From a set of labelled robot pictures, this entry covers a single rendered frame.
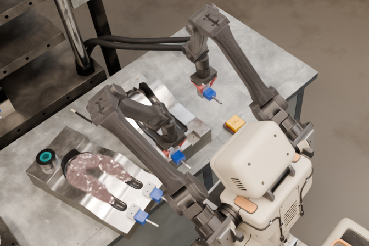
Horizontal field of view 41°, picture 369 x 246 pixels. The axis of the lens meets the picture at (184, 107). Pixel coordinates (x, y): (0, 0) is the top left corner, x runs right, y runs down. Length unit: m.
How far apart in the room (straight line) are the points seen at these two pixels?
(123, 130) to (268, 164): 0.43
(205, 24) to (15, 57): 1.11
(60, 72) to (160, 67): 0.52
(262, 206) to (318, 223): 1.40
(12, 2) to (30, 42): 0.25
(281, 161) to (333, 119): 1.81
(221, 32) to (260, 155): 0.39
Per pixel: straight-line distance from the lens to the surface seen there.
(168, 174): 1.46
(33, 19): 2.53
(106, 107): 1.38
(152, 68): 2.46
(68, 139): 2.15
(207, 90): 2.14
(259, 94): 1.63
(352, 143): 3.19
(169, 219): 2.32
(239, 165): 1.40
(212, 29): 1.50
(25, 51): 2.38
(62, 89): 2.51
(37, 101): 2.50
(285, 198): 1.54
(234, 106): 2.27
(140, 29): 3.88
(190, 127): 2.09
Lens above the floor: 2.57
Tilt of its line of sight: 51 degrees down
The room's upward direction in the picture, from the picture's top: 8 degrees counter-clockwise
